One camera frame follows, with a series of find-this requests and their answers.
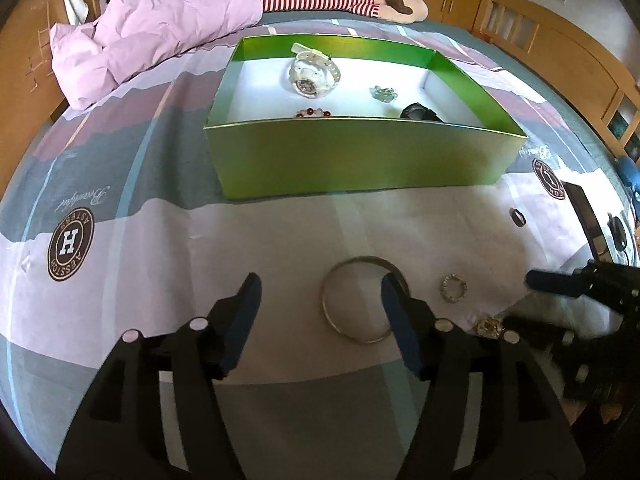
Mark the pink quilt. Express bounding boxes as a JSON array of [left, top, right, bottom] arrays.
[[50, 0, 264, 111]]

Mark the white wrist watch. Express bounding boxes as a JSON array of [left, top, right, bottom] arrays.
[[288, 42, 342, 99]]

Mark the blue object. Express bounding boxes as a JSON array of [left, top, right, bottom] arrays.
[[619, 155, 640, 194]]

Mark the silver sparkly ring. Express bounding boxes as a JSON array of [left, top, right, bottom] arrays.
[[439, 273, 467, 304]]

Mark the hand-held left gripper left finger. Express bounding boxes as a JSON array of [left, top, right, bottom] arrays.
[[56, 271, 263, 480]]

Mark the silver bangle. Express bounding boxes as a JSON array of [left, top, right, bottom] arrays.
[[320, 256, 412, 345]]

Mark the small gem ring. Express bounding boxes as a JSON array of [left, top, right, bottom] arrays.
[[475, 317, 505, 339]]

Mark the black rectangular device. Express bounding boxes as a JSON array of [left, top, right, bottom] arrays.
[[564, 181, 610, 262]]

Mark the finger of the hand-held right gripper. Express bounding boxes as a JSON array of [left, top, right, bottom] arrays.
[[503, 316, 571, 351], [526, 264, 597, 297]]

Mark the wooden bed footboard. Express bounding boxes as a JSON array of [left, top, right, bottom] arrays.
[[472, 0, 640, 150]]

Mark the black round disc with cable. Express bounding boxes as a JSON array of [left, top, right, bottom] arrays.
[[606, 213, 630, 251]]

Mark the green cardboard box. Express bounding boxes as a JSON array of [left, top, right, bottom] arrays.
[[203, 35, 529, 201]]

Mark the wooden bed headboard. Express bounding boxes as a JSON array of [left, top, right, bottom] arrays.
[[0, 0, 127, 122]]

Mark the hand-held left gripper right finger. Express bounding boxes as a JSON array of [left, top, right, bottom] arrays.
[[381, 271, 587, 480]]

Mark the black wrist band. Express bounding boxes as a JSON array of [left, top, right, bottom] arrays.
[[399, 102, 444, 123]]

